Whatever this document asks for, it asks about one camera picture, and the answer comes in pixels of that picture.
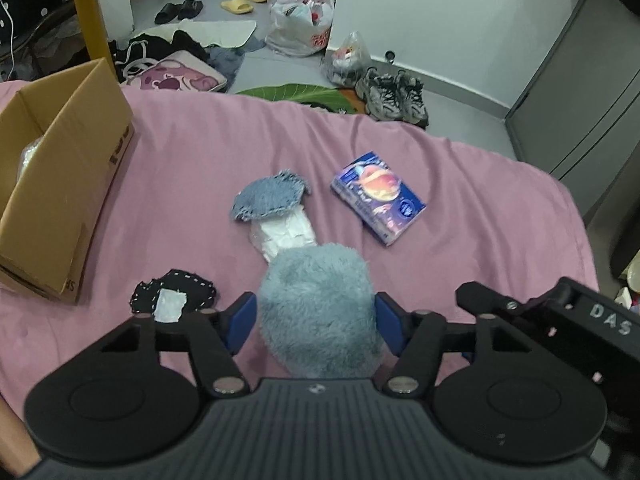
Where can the blue denim cloth patch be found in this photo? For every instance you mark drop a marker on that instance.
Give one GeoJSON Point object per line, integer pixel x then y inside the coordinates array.
{"type": "Point", "coordinates": [270, 195]}

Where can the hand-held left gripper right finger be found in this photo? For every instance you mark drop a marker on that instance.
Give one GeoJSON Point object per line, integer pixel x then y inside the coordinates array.
{"type": "Point", "coordinates": [387, 321]}

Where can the black slipper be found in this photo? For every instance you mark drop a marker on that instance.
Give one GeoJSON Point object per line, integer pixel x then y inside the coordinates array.
{"type": "Point", "coordinates": [191, 9]}
{"type": "Point", "coordinates": [167, 13]}

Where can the black clothing pile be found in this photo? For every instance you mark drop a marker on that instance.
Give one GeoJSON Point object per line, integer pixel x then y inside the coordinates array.
{"type": "Point", "coordinates": [160, 45]}

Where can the black stitched cloth patch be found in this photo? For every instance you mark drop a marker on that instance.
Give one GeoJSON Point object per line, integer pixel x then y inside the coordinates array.
{"type": "Point", "coordinates": [195, 285]}

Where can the round table with gold leg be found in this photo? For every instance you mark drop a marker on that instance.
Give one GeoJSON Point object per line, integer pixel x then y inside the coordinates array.
{"type": "Point", "coordinates": [90, 15]}

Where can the pink bed sheet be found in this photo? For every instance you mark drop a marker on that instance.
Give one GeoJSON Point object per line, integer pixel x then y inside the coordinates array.
{"type": "Point", "coordinates": [190, 150]}

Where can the grey sneaker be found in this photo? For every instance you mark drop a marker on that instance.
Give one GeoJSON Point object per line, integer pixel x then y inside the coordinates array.
{"type": "Point", "coordinates": [412, 100]}
{"type": "Point", "coordinates": [377, 95]}

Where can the small white packet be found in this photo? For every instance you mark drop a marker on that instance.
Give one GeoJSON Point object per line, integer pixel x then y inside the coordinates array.
{"type": "Point", "coordinates": [169, 306]}

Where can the clear plastic packet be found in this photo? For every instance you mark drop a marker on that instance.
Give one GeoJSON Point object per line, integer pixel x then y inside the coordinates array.
{"type": "Point", "coordinates": [31, 157]}

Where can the clear plastic bag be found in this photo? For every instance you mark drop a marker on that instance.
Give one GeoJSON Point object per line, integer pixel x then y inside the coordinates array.
{"type": "Point", "coordinates": [347, 62]}

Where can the grey-blue fluffy plush toy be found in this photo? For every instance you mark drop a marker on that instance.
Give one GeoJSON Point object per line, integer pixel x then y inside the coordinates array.
{"type": "Point", "coordinates": [320, 310]}

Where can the white floor mat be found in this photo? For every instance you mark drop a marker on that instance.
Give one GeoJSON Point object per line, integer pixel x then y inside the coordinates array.
{"type": "Point", "coordinates": [215, 32]}

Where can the pink bear tote bag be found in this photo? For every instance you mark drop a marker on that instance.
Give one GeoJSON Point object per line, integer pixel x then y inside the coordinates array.
{"type": "Point", "coordinates": [175, 75]}

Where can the green leaf floor mat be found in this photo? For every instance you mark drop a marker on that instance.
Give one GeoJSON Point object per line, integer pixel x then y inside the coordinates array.
{"type": "Point", "coordinates": [290, 94]}

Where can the blue planet print pack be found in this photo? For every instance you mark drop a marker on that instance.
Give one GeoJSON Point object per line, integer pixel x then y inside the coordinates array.
{"type": "Point", "coordinates": [380, 195]}

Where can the grey door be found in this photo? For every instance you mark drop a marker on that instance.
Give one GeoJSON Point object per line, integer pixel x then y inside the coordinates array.
{"type": "Point", "coordinates": [575, 85]}

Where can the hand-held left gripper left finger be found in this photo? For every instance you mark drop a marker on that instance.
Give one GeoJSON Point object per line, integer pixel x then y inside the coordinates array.
{"type": "Point", "coordinates": [242, 321]}

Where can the brown cardboard box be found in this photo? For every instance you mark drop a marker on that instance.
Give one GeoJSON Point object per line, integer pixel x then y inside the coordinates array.
{"type": "Point", "coordinates": [75, 160]}

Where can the white plastic shopping bag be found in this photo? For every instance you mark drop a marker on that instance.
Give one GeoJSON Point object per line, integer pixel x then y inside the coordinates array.
{"type": "Point", "coordinates": [295, 30]}

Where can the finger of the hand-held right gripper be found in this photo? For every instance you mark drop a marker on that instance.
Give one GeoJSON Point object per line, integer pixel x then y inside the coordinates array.
{"type": "Point", "coordinates": [500, 300]}

